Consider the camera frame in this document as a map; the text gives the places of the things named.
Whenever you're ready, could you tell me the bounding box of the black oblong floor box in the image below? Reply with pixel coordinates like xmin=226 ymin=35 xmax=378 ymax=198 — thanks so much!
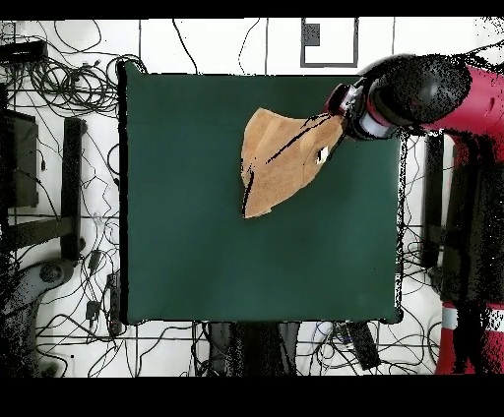
xmin=345 ymin=321 xmax=382 ymax=372

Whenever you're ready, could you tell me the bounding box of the flat black box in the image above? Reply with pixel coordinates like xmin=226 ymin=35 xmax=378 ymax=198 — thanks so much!
xmin=0 ymin=39 xmax=49 ymax=65

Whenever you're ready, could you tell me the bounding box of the large black box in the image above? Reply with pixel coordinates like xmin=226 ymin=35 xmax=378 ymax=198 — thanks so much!
xmin=0 ymin=109 xmax=39 ymax=209

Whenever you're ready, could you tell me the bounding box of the tan terry towel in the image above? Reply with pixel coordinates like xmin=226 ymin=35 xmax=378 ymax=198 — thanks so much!
xmin=239 ymin=107 xmax=348 ymax=220

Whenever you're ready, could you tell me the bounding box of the grey square floor marker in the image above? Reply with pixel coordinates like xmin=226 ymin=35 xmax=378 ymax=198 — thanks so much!
xmin=299 ymin=17 xmax=359 ymax=69

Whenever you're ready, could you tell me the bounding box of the long black power strip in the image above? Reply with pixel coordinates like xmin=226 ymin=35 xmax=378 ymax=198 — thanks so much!
xmin=106 ymin=270 xmax=124 ymax=336

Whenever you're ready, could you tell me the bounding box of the black metal frame bar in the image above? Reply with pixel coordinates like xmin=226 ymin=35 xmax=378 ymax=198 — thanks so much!
xmin=59 ymin=116 xmax=88 ymax=262
xmin=421 ymin=135 xmax=445 ymax=269

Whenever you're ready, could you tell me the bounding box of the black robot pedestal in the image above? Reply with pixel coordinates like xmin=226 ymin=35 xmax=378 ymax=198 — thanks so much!
xmin=192 ymin=320 xmax=302 ymax=377

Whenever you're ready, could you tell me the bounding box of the office chair base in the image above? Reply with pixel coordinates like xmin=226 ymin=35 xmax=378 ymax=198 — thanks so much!
xmin=0 ymin=257 xmax=77 ymax=378

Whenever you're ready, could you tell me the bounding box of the dark green table cloth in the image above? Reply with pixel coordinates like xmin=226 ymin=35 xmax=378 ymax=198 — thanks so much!
xmin=117 ymin=60 xmax=413 ymax=327

